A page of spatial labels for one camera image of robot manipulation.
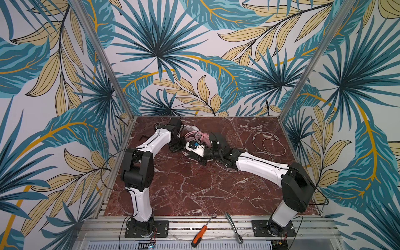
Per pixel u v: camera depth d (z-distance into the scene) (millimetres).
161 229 737
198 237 701
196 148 656
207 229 747
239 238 703
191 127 1032
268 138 1072
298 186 450
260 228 733
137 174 501
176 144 798
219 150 630
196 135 950
